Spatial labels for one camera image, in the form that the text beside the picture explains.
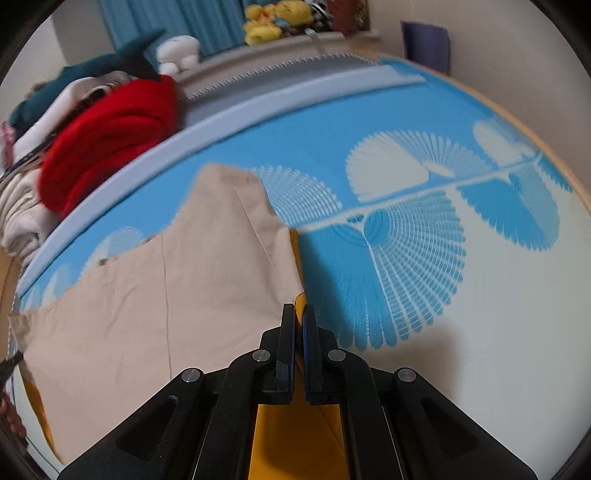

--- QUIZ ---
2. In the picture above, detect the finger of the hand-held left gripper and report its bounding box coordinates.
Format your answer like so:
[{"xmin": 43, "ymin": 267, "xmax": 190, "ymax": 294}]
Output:
[{"xmin": 0, "ymin": 351, "xmax": 25, "ymax": 385}]

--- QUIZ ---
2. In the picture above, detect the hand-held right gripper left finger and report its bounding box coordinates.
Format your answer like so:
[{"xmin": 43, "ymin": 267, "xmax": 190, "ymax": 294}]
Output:
[{"xmin": 55, "ymin": 304, "xmax": 296, "ymax": 480}]

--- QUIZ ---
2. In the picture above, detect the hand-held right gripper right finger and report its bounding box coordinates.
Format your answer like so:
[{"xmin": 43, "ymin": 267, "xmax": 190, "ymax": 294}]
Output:
[{"xmin": 302, "ymin": 305, "xmax": 539, "ymax": 480}]

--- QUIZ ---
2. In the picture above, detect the beige and yellow hooded jacket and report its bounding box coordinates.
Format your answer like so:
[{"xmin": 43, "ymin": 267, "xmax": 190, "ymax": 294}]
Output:
[{"xmin": 8, "ymin": 162, "xmax": 352, "ymax": 480}]

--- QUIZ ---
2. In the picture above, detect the person's left hand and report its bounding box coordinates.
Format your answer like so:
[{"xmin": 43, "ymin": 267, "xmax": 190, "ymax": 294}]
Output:
[{"xmin": 0, "ymin": 398, "xmax": 28, "ymax": 445}]

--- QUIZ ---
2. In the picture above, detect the white folded fleece blanket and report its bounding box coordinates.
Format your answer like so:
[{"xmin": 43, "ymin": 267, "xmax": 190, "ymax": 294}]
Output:
[{"xmin": 0, "ymin": 76, "xmax": 130, "ymax": 260}]

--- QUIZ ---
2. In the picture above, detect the blue white patterned bed sheet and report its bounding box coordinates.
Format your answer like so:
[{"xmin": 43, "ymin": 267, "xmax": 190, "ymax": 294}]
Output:
[{"xmin": 14, "ymin": 58, "xmax": 587, "ymax": 467}]

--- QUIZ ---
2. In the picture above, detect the pink cloth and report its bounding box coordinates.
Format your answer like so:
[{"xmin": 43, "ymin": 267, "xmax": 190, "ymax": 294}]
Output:
[{"xmin": 0, "ymin": 122, "xmax": 16, "ymax": 168}]

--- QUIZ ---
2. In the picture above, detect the light blue bed bolster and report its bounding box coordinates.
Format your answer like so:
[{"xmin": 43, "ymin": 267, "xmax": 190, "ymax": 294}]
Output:
[{"xmin": 14, "ymin": 65, "xmax": 426, "ymax": 301}]

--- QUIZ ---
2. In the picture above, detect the red folded blanket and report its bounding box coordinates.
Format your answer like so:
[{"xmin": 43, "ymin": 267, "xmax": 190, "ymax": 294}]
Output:
[{"xmin": 38, "ymin": 76, "xmax": 178, "ymax": 220}]

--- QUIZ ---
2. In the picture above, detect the grey mat with zigzag trim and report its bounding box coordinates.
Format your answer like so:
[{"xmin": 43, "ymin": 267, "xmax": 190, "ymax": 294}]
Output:
[{"xmin": 178, "ymin": 34, "xmax": 385, "ymax": 126}]

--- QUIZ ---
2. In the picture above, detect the dark teal garment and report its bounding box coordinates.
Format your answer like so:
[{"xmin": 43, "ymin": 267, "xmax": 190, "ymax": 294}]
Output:
[{"xmin": 9, "ymin": 30, "xmax": 167, "ymax": 131}]

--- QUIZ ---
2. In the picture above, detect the white plush toy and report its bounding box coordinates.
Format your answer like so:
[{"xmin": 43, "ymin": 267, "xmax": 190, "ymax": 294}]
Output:
[{"xmin": 156, "ymin": 36, "xmax": 201, "ymax": 77}]

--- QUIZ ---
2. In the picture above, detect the purple board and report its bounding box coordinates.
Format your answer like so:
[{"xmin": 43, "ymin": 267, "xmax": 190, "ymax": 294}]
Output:
[{"xmin": 401, "ymin": 21, "xmax": 451, "ymax": 75}]

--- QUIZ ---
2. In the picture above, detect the yellow plush toy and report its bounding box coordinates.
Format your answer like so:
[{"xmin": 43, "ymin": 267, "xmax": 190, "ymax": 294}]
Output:
[
  {"xmin": 243, "ymin": 4, "xmax": 284, "ymax": 46},
  {"xmin": 276, "ymin": 0, "xmax": 315, "ymax": 29}
]

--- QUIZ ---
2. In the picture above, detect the dark red cushion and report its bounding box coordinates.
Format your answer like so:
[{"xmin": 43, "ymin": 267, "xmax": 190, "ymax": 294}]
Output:
[{"xmin": 325, "ymin": 0, "xmax": 371, "ymax": 36}]

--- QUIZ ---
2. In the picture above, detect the blue curtain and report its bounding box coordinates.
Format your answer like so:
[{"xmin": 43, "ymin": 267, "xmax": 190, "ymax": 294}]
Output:
[{"xmin": 99, "ymin": 0, "xmax": 254, "ymax": 61}]

